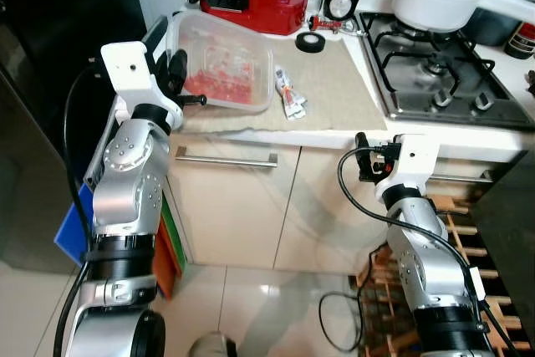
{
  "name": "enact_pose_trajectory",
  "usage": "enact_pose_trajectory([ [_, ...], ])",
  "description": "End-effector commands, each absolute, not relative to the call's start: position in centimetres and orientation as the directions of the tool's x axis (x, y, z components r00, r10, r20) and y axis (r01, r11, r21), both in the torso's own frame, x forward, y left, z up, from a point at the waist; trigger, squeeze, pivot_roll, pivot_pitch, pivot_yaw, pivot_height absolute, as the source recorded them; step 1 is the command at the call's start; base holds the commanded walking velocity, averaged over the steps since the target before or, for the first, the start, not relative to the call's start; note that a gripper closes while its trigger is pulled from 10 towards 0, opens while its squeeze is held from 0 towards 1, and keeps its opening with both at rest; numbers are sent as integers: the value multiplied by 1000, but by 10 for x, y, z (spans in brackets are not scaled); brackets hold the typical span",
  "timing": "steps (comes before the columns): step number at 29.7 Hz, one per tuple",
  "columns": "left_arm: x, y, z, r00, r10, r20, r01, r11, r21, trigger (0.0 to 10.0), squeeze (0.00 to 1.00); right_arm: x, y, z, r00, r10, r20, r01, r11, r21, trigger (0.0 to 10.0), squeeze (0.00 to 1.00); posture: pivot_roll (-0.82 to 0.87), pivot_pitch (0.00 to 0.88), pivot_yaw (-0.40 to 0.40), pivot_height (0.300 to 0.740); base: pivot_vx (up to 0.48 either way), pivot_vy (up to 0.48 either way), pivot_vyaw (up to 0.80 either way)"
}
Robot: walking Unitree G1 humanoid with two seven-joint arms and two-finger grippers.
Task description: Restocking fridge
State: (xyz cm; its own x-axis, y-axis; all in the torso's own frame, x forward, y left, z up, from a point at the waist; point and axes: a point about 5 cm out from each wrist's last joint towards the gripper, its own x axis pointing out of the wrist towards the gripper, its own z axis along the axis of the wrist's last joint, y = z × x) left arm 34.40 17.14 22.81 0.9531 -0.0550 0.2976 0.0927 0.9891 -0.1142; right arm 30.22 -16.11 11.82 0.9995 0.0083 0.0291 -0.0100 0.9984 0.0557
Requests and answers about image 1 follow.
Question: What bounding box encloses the steel bar cabinet handle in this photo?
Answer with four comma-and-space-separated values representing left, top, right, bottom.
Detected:
431, 171, 496, 185
174, 146, 279, 169

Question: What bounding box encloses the dark grey tall appliance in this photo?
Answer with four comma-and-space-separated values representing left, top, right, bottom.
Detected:
0, 0, 148, 276

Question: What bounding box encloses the red handled tool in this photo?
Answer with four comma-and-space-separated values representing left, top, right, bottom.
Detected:
308, 14, 365, 37

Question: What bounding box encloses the dark bottle red label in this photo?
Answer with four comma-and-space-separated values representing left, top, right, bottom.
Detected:
504, 21, 535, 61

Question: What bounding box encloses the green cutting board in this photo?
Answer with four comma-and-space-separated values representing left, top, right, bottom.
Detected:
160, 198, 187, 271

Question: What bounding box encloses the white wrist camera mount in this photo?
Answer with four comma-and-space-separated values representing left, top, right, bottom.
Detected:
374, 134, 442, 204
100, 42, 186, 129

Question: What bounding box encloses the clear container red food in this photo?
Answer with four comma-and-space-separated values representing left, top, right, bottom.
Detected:
170, 12, 276, 115

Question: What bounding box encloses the wooden wine rack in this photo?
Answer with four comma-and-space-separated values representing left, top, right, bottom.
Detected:
355, 194, 535, 357

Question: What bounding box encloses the black tape roll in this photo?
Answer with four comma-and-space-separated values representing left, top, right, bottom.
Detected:
296, 31, 327, 53

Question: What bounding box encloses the crumpled foil wrapper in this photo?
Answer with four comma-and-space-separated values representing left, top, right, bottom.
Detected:
274, 66, 308, 122

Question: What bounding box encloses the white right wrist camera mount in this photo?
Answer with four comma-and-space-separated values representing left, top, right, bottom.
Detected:
374, 134, 442, 204

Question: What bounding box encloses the steel gas hob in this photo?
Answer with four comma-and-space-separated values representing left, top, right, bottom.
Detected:
359, 12, 535, 131

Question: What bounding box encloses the dark grey robot left leg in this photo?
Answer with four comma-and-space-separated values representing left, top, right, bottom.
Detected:
188, 332, 240, 357

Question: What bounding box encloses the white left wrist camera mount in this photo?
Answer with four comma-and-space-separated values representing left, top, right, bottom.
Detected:
100, 42, 186, 129

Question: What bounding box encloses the beige counter mat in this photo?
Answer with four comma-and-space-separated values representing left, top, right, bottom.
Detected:
180, 27, 390, 135

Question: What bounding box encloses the black power cable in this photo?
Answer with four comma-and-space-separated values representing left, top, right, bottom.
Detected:
318, 244, 386, 352

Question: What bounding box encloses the dark grey steel fridge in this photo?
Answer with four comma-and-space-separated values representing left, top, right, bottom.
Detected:
466, 152, 535, 351

